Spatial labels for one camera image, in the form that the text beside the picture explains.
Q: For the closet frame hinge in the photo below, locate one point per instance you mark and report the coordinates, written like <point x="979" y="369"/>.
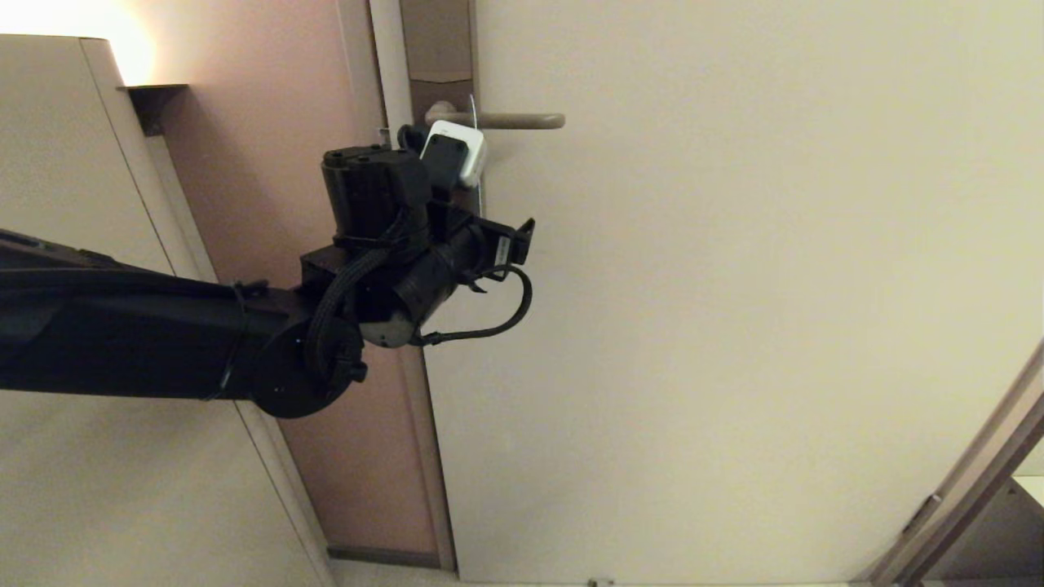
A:
<point x="922" y="515"/>

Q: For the brown metal lock plate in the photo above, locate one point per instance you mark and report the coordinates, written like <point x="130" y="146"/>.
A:
<point x="436" y="49"/>

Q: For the white and blue door hanger sign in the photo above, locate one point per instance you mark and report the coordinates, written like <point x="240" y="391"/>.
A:
<point x="473" y="110"/>

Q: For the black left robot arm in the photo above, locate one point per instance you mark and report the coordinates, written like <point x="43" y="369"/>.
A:
<point x="122" y="342"/>

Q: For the brown closet frame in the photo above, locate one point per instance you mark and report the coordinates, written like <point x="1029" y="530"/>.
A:
<point x="979" y="465"/>

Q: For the cream white door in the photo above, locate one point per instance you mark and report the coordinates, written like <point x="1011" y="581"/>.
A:
<point x="734" y="367"/>

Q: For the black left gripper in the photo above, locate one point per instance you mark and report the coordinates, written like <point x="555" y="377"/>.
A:
<point x="502" y="244"/>

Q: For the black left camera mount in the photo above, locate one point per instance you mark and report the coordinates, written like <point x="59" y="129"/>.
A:
<point x="449" y="208"/>

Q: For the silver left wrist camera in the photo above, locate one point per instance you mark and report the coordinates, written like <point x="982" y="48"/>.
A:
<point x="469" y="155"/>

